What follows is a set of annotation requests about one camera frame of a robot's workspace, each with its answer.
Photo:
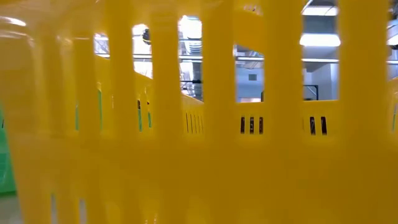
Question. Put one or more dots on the bright round ceiling lamp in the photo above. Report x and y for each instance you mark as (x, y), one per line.
(190, 28)

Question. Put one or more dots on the black round hanging fixture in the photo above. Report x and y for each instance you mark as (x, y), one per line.
(146, 36)

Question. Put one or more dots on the black rectangular frame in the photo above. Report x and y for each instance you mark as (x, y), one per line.
(317, 93)

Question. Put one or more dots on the grey wall vent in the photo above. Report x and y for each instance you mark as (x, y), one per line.
(252, 77)

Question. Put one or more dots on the grey ventilation duct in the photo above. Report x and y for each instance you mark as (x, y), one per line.
(320, 24)

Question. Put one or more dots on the long ceiling light panel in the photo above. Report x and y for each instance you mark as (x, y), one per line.
(320, 40)
(320, 11)

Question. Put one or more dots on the yellow slotted plastic basket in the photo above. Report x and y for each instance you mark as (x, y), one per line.
(217, 171)

